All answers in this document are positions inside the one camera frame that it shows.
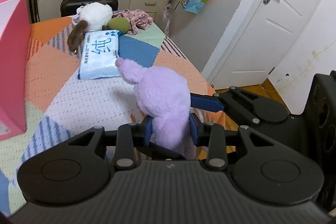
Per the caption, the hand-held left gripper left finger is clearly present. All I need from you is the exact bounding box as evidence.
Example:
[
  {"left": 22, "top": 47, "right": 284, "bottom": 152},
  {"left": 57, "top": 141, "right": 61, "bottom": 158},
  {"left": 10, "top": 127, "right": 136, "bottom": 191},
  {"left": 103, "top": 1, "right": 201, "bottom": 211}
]
[{"left": 67, "top": 116, "right": 153, "bottom": 171}]

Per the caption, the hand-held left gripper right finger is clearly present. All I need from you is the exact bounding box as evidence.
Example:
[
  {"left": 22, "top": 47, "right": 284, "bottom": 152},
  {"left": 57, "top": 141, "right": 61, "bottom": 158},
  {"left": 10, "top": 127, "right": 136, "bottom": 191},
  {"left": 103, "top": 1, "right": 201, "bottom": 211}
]
[{"left": 188, "top": 113, "right": 280, "bottom": 171}]

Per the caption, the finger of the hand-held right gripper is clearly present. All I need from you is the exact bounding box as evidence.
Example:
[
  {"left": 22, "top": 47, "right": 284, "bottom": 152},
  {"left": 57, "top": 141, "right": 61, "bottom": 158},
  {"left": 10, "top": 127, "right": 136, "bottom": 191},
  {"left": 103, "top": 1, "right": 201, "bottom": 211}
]
[
  {"left": 189, "top": 86, "right": 265, "bottom": 127},
  {"left": 136, "top": 144, "right": 186, "bottom": 161}
]

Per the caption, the purple plush toy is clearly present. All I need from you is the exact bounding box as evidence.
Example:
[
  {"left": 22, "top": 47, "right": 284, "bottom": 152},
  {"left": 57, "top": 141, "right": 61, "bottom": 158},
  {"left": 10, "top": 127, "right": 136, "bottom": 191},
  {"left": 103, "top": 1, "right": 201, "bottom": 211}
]
[{"left": 115, "top": 58, "right": 197, "bottom": 160}]

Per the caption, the blue and white wipes pack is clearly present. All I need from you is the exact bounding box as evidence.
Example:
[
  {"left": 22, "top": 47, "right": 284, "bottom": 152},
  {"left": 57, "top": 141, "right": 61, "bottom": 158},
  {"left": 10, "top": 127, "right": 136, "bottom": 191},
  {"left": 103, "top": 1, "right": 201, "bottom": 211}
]
[{"left": 78, "top": 30, "right": 123, "bottom": 80}]

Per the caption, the pink floral cloth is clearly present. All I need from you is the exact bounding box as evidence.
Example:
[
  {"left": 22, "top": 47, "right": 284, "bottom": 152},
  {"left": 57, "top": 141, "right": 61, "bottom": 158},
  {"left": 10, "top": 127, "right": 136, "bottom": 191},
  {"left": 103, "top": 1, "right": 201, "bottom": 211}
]
[{"left": 113, "top": 9, "right": 154, "bottom": 36}]

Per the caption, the green plush toy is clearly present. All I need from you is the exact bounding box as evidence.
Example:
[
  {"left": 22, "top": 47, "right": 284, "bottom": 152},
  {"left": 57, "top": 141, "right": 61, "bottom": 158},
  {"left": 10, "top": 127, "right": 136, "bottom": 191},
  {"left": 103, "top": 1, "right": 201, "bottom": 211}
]
[{"left": 108, "top": 17, "right": 132, "bottom": 35}]

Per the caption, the white cat plush with brown tail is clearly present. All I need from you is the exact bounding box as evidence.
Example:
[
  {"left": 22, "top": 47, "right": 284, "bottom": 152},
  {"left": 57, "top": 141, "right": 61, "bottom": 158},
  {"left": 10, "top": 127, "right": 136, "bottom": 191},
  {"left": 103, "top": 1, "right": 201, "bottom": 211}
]
[{"left": 67, "top": 2, "right": 113, "bottom": 53}]

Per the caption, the pink cardboard box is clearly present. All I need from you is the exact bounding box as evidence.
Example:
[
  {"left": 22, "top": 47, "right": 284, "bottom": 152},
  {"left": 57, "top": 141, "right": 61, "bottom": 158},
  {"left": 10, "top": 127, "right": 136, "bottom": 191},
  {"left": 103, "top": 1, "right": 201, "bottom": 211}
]
[{"left": 0, "top": 0, "right": 29, "bottom": 141}]

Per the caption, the patchwork blanket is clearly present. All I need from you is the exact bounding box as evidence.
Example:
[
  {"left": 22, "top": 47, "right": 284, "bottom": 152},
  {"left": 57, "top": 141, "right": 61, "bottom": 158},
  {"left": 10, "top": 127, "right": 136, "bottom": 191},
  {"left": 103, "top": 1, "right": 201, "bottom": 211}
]
[{"left": 0, "top": 15, "right": 235, "bottom": 217}]

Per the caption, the white door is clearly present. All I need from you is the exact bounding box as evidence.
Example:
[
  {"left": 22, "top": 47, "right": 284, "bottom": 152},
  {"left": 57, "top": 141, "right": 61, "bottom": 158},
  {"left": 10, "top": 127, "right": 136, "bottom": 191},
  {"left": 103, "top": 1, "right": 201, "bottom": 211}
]
[{"left": 207, "top": 0, "right": 332, "bottom": 91}]

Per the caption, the white plastic bag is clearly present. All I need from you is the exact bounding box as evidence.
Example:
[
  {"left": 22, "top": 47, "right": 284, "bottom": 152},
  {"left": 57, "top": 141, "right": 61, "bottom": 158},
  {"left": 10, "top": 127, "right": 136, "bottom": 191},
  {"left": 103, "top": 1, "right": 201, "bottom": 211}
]
[{"left": 161, "top": 2, "right": 176, "bottom": 37}]

